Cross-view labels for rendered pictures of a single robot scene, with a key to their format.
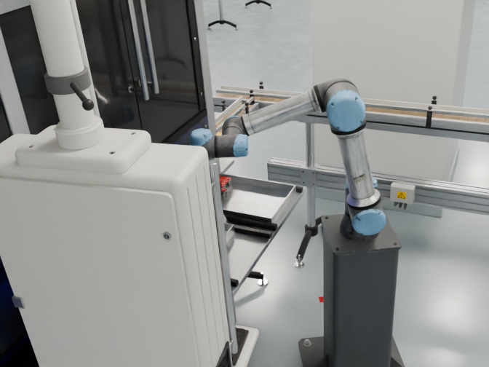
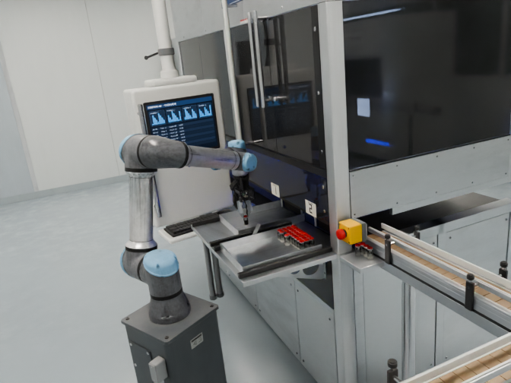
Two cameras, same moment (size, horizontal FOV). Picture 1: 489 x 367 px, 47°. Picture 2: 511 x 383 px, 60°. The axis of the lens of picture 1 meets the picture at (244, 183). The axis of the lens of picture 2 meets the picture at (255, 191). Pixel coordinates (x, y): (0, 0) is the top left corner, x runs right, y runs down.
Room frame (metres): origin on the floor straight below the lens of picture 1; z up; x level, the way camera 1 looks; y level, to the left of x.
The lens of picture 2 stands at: (3.02, -1.27, 1.66)
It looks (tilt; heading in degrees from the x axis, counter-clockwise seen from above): 17 degrees down; 131
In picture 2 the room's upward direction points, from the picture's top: 6 degrees counter-clockwise
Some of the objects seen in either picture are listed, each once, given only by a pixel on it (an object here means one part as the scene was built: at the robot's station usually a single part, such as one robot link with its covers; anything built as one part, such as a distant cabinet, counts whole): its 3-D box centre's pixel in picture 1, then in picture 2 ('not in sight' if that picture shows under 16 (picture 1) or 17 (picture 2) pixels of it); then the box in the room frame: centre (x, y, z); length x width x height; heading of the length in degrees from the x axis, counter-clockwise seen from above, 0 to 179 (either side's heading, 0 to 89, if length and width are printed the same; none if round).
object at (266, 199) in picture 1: (244, 197); (269, 247); (1.95, 0.00, 0.90); 0.34 x 0.26 x 0.04; 63
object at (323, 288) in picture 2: not in sight; (242, 215); (1.28, 0.58, 0.73); 1.98 x 0.01 x 0.25; 153
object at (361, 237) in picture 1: (359, 219); (167, 300); (1.81, -0.43, 0.84); 0.15 x 0.15 x 0.10
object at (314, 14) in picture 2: (198, 65); (319, 121); (2.14, 0.14, 1.40); 0.04 x 0.01 x 0.80; 153
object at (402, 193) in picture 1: (402, 193); not in sight; (2.53, -0.82, 0.50); 0.12 x 0.05 x 0.09; 63
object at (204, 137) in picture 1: (202, 146); (237, 153); (1.71, 0.13, 1.25); 0.09 x 0.08 x 0.11; 86
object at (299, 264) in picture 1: (311, 235); not in sight; (2.83, -0.38, 0.07); 0.50 x 0.08 x 0.14; 153
